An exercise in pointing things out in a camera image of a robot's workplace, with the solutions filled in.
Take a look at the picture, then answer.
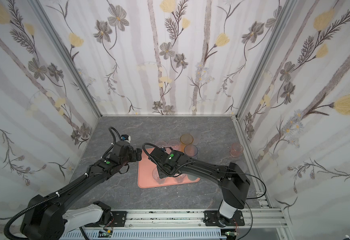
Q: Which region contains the teal frosted glass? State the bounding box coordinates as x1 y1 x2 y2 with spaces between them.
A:
188 175 200 182

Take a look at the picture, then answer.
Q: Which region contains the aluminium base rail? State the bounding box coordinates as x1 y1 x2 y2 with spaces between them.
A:
39 208 288 232

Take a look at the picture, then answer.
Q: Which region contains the pink faceted glass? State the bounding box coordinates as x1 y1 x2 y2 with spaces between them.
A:
230 142 244 158

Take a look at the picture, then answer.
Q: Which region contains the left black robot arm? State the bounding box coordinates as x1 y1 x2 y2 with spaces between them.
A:
20 141 142 240

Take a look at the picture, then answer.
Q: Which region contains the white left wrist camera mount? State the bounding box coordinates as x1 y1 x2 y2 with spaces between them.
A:
121 135 132 143

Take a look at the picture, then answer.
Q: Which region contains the clear round glass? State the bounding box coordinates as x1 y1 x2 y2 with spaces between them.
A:
168 140 181 150

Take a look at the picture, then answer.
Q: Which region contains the frosted dotted glass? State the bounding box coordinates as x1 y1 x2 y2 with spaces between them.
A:
236 161 248 173
191 131 202 145

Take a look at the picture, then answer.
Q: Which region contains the pink plastic tray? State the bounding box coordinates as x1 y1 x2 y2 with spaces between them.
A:
138 152 200 189

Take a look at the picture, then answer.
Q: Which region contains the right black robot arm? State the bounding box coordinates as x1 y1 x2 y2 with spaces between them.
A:
143 147 251 227

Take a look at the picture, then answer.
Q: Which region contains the yellow transparent glass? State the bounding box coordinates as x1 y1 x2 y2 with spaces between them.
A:
180 134 194 152

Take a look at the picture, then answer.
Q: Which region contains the blue frosted glass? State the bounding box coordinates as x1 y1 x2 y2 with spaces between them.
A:
184 144 199 159

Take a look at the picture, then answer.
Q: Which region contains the clear tall faceted glass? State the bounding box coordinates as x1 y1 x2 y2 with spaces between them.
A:
152 167 167 185

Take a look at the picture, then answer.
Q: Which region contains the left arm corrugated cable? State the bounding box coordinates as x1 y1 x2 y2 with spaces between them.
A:
3 179 89 240

